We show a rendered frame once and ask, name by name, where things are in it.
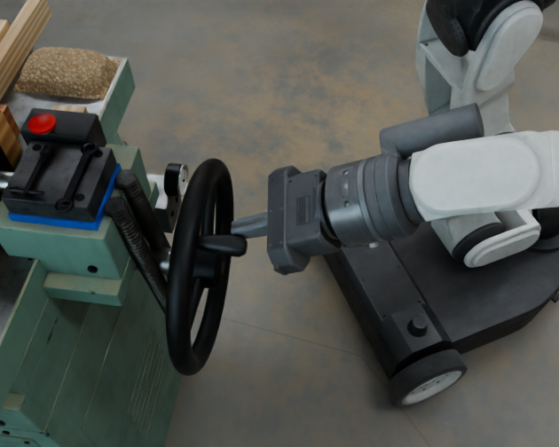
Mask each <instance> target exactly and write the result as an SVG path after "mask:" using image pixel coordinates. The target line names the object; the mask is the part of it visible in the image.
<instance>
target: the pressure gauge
mask: <svg viewBox="0 0 559 447"><path fill-rule="evenodd" d="M183 179H184V180H185V181H184V182H183ZM163 186H164V191H165V193H166V195H167V196H170V197H171V199H175V198H176V197H180V198H183V197H184V195H185V191H186V188H187V186H188V167H187V165H186V164H185V163H184V164H181V163H173V162H170V163H169V164H168V166H167V168H166V170H165V174H164V182H163Z"/></svg>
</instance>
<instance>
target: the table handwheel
mask: <svg viewBox="0 0 559 447"><path fill-rule="evenodd" d="M215 204H216V235H232V234H231V229H232V222H233V190H232V179H231V175H230V172H229V170H228V168H227V167H226V165H225V164H224V163H223V162H222V161H220V160H219V159H214V158H212V159H207V160H205V161H204V162H203V163H202V164H201V165H200V166H199V167H198V168H197V169H196V170H195V171H194V173H193V176H192V178H191V180H190V182H189V184H188V186H187V188H186V191H185V195H184V198H183V201H182V204H181V207H180V210H179V214H178V218H177V224H176V228H175V232H174V237H173V242H172V247H171V248H167V247H151V246H149V248H150V250H151V252H152V254H153V255H154V259H155V261H156V262H157V264H158V266H159V269H160V270H161V274H167V275H168V281H167V292H166V335H167V344H168V350H169V357H170V360H171V362H172V364H173V365H174V367H175V369H176V370H177V371H178V372H179V373H181V374H183V375H187V376H190V375H194V374H196V373H197V372H199V371H200V370H201V368H202V367H203V366H204V365H205V364H206V362H207V360H208V358H209V355H210V352H211V350H212V348H213V346H214V343H215V340H216V337H217V332H218V328H219V325H220V321H221V317H222V313H223V309H224V301H225V296H226V291H227V285H228V279H229V272H230V266H231V258H232V257H231V256H226V255H219V254H215V253H210V252H208V251H205V250H201V249H197V245H198V239H199V235H200V231H201V235H212V234H214V214H215ZM204 288H208V289H209V291H208V297H207V300H206V305H205V309H204V312H203V316H202V320H201V325H200V328H199V331H198V333H197V336H196V339H195V341H194V343H193V345H192V343H191V329H192V326H193V321H194V317H195V314H196V311H197V308H198V306H199V303H200V300H201V296H202V293H203V290H204Z"/></svg>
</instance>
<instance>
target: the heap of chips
mask: <svg viewBox="0 0 559 447"><path fill-rule="evenodd" d="M121 62H122V59H109V58H108V57H107V56H106V55H104V54H103V53H100V52H97V51H89V50H82V49H75V48H64V47H43V48H40V49H37V50H36V51H34V52H33V53H32V54H31V55H30V56H29V57H28V60H27V61H26V63H25V65H24V67H23V68H22V70H21V75H20V78H19V80H18V81H17V82H16V84H15V86H14V87H13V89H12V91H21V92H30V93H39V94H48V95H57V96H66V97H76V98H93V99H102V100H104V99H105V97H106V94H107V93H108V90H109V88H110V86H111V84H112V81H113V79H114V77H115V75H116V72H117V70H118V68H119V66H120V65H121Z"/></svg>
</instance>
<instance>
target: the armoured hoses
mask: <svg viewBox="0 0 559 447"><path fill-rule="evenodd" d="M115 183H116V185H117V187H118V189H119V190H122V191H123V193H124V194H125V196H126V199H127V200H128V202H129V205H130V207H131V210H133V213H134V216H135V217H136V218H137V221H138V223H139V225H140V226H139V227H140V228H141V230H142V231H143V233H144V235H145V237H146V239H147V241H148V243H149V245H150V246H151V247H167V248H171V246H170V244H169V242H168V240H167V238H166V236H165V234H164V231H163V230H162V228H161V225H160V223H159V222H158V219H157V217H156V215H155V213H154V211H153V209H152V207H151V205H150V203H149V201H148V199H147V197H146V195H145V192H144V191H143V188H142V187H141V185H140V182H139V181H138V178H137V175H136V173H135V171H132V170H131V169H124V170H122V171H120V172H119V173H118V174H117V175H116V176H115ZM129 205H128V203H127V201H126V200H125V199H123V198H122V197H117V196H115V197H113V198H110V199H109V200H108V201H106V203H105V206H104V209H105V213H106V215H107V216H109V217H111V218H112V219H113V221H114V224H116V227H117V230H119V233H120V235H121V236H122V239H123V241H124V243H125V245H126V247H127V248H128V251H130V255H131V256H132V258H133V261H135V264H136V265H137V267H138V269H139V270H140V272H141V274H142V275H143V278H144V279H145V281H146V283H147V284H148V286H149V288H150V290H151V291H152V293H153V295H154V297H155V299H156V301H157V302H158V303H159V304H160V306H161V309H162V311H163V312H164V314H165V316H166V292H167V281H166V279H165V278H164V276H163V274H161V270H160V269H159V266H158V264H157V262H156V261H155V259H154V255H153V254H152V252H151V250H150V248H149V246H148V245H147V243H146V240H145V239H144V236H143V234H142V233H141V230H140V229H139V227H138V225H137V222H136V221H135V218H134V217H133V215H132V214H131V210H130V207H129Z"/></svg>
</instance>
